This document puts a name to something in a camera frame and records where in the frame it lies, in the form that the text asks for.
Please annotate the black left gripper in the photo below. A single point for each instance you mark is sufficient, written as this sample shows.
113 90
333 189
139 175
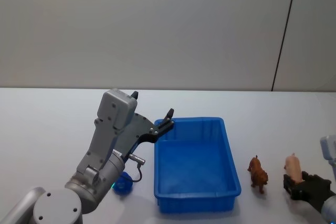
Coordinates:
134 130

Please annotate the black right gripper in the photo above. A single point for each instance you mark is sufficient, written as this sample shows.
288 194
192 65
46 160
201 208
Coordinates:
317 191

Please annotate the pink toy pig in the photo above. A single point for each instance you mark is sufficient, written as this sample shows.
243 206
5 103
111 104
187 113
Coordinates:
294 169

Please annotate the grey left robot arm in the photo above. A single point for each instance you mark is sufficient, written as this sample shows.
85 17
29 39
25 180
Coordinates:
105 134

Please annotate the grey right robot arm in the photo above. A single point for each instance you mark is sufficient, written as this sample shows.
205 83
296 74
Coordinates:
329 148

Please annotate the brown toy dog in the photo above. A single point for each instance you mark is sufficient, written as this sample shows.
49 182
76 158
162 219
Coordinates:
258 175

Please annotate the blue plastic bin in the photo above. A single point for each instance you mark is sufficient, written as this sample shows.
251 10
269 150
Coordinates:
195 166

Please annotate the small blue round plastic piece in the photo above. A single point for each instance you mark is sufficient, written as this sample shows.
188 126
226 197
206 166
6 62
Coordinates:
123 184

